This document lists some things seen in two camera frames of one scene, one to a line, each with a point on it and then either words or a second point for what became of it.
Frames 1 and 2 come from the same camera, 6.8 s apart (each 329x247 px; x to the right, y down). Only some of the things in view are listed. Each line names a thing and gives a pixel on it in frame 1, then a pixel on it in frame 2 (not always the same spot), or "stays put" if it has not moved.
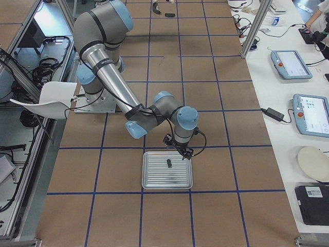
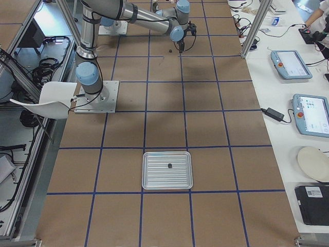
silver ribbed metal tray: x=166 y=170 stays put
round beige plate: x=314 y=162 stays put
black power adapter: x=273 y=113 stays put
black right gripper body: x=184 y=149 → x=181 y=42
